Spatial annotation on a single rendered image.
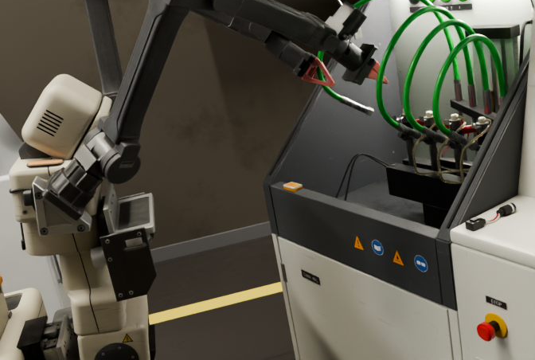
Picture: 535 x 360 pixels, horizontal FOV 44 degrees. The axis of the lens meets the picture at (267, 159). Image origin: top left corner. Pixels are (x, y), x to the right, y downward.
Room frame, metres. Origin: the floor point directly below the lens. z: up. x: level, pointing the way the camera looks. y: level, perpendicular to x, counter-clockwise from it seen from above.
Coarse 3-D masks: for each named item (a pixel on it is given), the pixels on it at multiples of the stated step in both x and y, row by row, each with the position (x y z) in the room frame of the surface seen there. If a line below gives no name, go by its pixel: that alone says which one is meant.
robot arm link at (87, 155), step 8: (96, 136) 1.30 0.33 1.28; (104, 136) 1.30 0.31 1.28; (88, 144) 1.30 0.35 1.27; (96, 144) 1.29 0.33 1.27; (104, 144) 1.28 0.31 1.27; (112, 144) 1.28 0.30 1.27; (80, 152) 1.28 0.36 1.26; (88, 152) 1.27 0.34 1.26; (96, 152) 1.28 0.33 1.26; (104, 152) 1.27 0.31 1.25; (80, 160) 1.27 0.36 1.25; (88, 160) 1.26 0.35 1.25; (96, 160) 1.26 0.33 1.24; (88, 168) 1.25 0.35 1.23; (96, 168) 1.27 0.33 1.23
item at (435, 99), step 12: (468, 36) 1.44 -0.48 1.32; (480, 36) 1.45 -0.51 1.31; (456, 48) 1.41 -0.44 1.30; (492, 48) 1.47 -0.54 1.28; (444, 72) 1.38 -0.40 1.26; (504, 84) 1.48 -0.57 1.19; (504, 96) 1.48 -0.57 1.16; (432, 108) 1.37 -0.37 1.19; (444, 132) 1.38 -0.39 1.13; (456, 132) 1.40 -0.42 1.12
